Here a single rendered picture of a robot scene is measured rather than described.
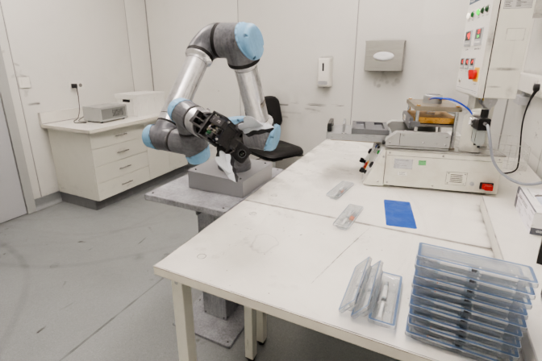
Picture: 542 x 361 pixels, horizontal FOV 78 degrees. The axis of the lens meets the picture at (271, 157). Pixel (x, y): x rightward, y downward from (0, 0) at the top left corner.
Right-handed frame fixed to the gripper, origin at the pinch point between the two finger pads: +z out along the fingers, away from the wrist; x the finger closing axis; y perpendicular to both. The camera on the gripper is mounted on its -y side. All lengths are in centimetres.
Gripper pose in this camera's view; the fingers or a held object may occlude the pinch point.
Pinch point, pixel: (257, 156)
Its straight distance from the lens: 76.2
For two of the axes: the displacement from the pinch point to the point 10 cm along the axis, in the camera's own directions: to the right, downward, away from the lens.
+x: 5.6, -8.2, 1.0
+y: -5.0, -4.3, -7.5
